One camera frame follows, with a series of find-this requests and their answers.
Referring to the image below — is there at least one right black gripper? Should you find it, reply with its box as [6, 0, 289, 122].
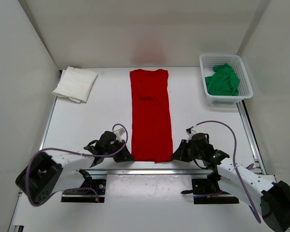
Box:
[171, 140, 204, 163]

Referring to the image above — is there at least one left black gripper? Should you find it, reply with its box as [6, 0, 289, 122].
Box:
[104, 139, 134, 162]

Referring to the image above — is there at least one red t shirt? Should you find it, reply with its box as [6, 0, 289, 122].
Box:
[130, 69, 173, 163]

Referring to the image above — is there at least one green t shirt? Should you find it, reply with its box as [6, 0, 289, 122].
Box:
[205, 63, 240, 96]

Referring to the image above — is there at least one white t shirt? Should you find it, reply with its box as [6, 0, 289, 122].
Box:
[52, 66, 98, 103]

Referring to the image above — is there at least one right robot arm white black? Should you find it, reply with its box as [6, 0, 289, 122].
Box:
[171, 133, 290, 232]

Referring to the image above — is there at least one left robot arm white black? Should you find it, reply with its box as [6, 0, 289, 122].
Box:
[15, 126, 135, 207]

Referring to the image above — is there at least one white plastic basket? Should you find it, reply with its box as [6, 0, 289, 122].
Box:
[199, 54, 253, 103]

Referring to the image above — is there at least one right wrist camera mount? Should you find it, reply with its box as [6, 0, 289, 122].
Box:
[186, 128, 197, 141]

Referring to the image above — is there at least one aluminium table rail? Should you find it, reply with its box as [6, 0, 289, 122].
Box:
[85, 169, 212, 175]

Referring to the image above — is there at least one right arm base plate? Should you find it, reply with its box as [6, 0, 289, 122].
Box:
[181, 173, 239, 204]

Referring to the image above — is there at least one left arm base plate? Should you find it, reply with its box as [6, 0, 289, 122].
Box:
[61, 170, 107, 203]

